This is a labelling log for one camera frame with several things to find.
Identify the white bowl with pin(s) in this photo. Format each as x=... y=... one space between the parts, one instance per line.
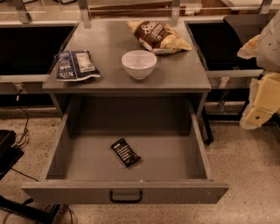
x=139 y=64

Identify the blue snack bag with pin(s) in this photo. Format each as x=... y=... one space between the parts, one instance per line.
x=75 y=66

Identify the black equipment base left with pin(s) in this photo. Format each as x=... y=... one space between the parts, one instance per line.
x=10 y=154

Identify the open grey top drawer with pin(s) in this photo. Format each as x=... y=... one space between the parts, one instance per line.
x=164 y=132

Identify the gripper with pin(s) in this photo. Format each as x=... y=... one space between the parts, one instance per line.
x=269 y=49

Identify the black drawer handle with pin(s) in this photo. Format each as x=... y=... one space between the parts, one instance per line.
x=126 y=197

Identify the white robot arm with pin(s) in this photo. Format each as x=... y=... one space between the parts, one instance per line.
x=265 y=47

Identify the black rxbar chocolate bar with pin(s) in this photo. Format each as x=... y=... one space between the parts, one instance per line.
x=125 y=152

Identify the brown yellow chip bag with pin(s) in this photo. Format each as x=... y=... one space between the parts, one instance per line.
x=158 y=38

